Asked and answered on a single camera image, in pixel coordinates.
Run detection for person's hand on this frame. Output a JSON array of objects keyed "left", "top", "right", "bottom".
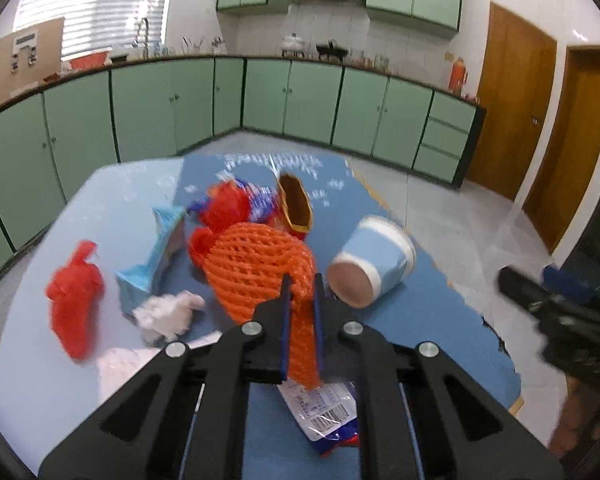
[{"left": 548, "top": 377, "right": 600, "bottom": 458}]

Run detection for red basin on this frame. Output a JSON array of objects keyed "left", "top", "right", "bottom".
[{"left": 69, "top": 51, "right": 108, "bottom": 70}]

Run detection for green lower kitchen cabinets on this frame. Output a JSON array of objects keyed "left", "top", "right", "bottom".
[{"left": 0, "top": 56, "right": 486, "bottom": 270}]

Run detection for white tissue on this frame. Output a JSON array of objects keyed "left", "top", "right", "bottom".
[{"left": 133, "top": 290, "right": 206, "bottom": 344}]

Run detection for wooden door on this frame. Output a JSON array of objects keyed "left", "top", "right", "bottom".
[
  {"left": 467, "top": 2, "right": 557, "bottom": 200},
  {"left": 524, "top": 46, "right": 600, "bottom": 252}
]

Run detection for right wooden door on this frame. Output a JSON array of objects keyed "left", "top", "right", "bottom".
[{"left": 524, "top": 46, "right": 600, "bottom": 252}]

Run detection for orange foam fruit net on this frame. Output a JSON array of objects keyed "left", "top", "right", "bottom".
[{"left": 187, "top": 222, "right": 321, "bottom": 389}]

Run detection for cardboard box on counter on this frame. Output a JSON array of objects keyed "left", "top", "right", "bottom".
[{"left": 0, "top": 18, "right": 65, "bottom": 105}]

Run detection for red plastic bag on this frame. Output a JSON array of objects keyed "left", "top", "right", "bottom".
[
  {"left": 45, "top": 240, "right": 105, "bottom": 361},
  {"left": 198, "top": 180, "right": 251, "bottom": 233}
]

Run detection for white blue snack wrapper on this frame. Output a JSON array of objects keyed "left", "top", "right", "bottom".
[{"left": 277, "top": 379, "right": 358, "bottom": 456}]

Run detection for window blinds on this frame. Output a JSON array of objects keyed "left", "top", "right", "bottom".
[{"left": 12, "top": 0, "right": 170, "bottom": 60}]

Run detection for orange thermos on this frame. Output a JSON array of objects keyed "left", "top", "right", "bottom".
[{"left": 448, "top": 58, "right": 468, "bottom": 96}]

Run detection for kitchen faucet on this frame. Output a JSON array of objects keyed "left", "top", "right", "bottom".
[{"left": 135, "top": 16, "right": 150, "bottom": 60}]

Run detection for white cooking pot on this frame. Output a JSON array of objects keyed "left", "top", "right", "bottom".
[{"left": 280, "top": 32, "right": 306, "bottom": 58}]

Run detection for black wok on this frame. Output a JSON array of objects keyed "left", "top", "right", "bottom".
[{"left": 315, "top": 40, "right": 349, "bottom": 63}]

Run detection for left wooden door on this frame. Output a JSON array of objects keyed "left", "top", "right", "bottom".
[{"left": 467, "top": 2, "right": 557, "bottom": 200}]

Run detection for light blue carton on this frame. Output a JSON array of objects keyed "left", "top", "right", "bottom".
[{"left": 116, "top": 206, "right": 186, "bottom": 316}]

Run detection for red gold paper bag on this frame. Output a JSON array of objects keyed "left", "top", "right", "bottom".
[{"left": 277, "top": 174, "right": 313, "bottom": 240}]

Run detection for blue white paper cup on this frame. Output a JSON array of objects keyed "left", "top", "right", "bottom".
[{"left": 326, "top": 216, "right": 417, "bottom": 309}]

